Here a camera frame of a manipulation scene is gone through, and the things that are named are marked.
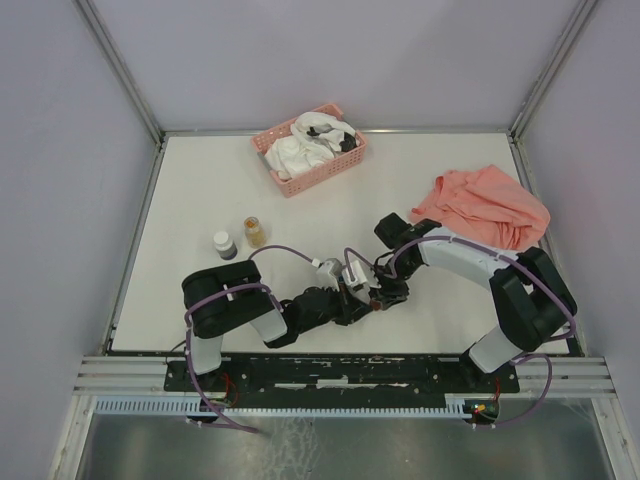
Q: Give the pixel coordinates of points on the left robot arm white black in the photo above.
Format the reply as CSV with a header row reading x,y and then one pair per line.
x,y
221,299

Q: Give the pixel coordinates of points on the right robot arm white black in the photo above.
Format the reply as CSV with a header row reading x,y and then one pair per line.
x,y
532,302

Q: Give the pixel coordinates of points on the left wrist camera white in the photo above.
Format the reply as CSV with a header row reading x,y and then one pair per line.
x,y
328,272

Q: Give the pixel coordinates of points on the white cable duct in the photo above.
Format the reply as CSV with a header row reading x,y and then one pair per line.
x,y
191,407

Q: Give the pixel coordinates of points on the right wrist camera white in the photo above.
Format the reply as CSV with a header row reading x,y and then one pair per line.
x,y
360,280

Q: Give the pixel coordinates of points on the glass pill bottle yellow pills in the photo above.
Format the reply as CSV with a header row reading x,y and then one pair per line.
x,y
254,232

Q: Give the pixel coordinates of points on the pink shirt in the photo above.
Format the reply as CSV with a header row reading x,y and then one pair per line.
x,y
486,206

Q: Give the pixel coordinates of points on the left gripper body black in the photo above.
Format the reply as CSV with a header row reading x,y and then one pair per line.
x,y
338,309

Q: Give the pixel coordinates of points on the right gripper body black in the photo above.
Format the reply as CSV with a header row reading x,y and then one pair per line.
x,y
391,287

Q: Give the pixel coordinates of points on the white bottle cap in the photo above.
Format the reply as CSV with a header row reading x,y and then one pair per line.
x,y
225,245

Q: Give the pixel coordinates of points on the white cloth in basket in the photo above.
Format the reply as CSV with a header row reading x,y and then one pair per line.
x,y
315,139

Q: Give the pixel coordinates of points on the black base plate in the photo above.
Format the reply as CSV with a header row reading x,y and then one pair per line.
x,y
350,381

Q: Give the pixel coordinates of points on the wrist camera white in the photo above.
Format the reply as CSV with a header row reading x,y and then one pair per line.
x,y
360,280
328,272

